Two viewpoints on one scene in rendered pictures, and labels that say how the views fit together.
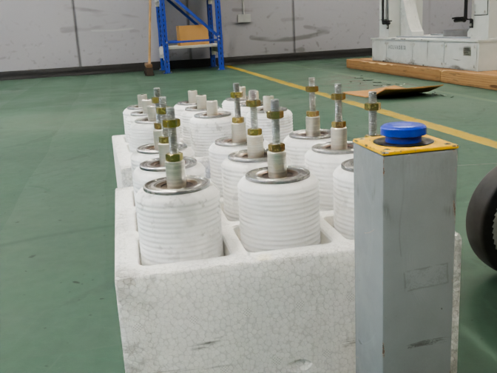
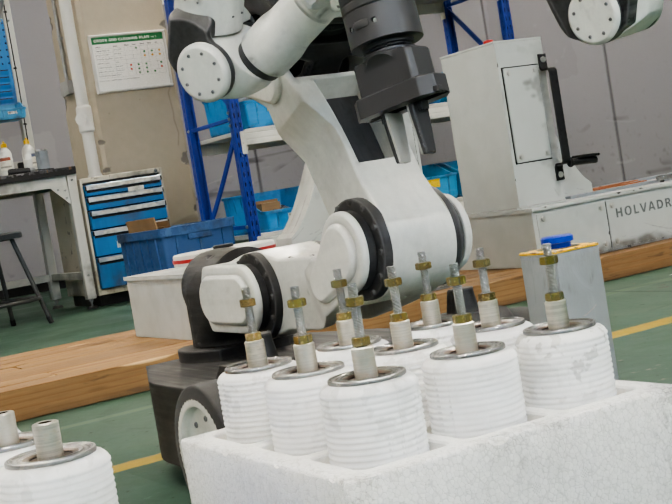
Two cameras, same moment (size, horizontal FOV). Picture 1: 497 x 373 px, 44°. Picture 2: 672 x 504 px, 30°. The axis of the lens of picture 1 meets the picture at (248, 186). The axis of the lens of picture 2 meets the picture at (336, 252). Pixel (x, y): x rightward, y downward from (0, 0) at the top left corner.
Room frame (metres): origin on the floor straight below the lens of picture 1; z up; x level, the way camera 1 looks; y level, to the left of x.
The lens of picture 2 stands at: (1.29, 1.24, 0.43)
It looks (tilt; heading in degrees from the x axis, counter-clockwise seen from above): 3 degrees down; 252
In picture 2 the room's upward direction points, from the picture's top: 9 degrees counter-clockwise
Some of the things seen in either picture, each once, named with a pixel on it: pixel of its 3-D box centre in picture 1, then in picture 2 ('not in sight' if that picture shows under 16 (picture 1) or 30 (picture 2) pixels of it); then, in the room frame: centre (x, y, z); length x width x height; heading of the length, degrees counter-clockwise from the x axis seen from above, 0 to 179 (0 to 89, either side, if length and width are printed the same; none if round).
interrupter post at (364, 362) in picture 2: (161, 140); (364, 363); (0.91, 0.13, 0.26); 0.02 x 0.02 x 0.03
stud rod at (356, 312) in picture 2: (158, 113); (357, 322); (0.91, 0.13, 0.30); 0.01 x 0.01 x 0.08
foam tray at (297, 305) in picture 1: (261, 268); (427, 494); (0.82, -0.01, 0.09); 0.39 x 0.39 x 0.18; 11
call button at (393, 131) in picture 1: (403, 135); (557, 243); (0.55, -0.14, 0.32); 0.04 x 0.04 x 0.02
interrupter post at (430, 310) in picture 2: not in sight; (431, 313); (0.72, -0.15, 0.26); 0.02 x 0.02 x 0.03
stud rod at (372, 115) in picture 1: (372, 123); (426, 282); (0.72, -0.15, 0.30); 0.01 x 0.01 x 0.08
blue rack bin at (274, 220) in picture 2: not in sight; (274, 209); (-0.53, -5.19, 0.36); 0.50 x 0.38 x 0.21; 102
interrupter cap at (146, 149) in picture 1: (162, 148); (366, 377); (0.91, 0.13, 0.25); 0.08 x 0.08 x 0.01
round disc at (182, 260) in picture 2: not in sight; (224, 253); (0.45, -2.32, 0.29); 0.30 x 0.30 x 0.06
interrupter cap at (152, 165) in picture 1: (168, 164); (467, 351); (0.79, 0.10, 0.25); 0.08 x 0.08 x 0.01
